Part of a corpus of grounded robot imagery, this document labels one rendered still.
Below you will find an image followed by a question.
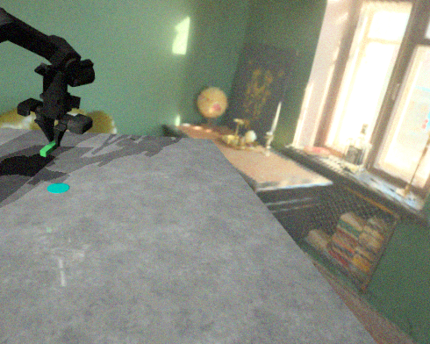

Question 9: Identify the green rectangular post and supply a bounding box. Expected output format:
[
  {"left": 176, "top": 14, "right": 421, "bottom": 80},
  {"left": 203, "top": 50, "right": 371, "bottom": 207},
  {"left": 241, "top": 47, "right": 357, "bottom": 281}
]
[{"left": 40, "top": 140, "right": 61, "bottom": 157}]

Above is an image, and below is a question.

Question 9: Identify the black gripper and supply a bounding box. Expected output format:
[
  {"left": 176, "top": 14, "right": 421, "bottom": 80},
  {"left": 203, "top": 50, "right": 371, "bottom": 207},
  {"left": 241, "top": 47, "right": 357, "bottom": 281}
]
[{"left": 17, "top": 90, "right": 93, "bottom": 146}]

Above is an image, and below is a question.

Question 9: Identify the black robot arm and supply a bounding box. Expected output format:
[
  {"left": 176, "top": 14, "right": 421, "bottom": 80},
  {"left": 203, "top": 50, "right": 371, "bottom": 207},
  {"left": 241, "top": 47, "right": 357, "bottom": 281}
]
[{"left": 0, "top": 7, "right": 96, "bottom": 94}]

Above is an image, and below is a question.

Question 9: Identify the cyan circle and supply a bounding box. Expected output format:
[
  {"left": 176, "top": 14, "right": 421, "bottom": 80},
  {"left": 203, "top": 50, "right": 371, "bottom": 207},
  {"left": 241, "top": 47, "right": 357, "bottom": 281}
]
[{"left": 47, "top": 183, "right": 69, "bottom": 193}]

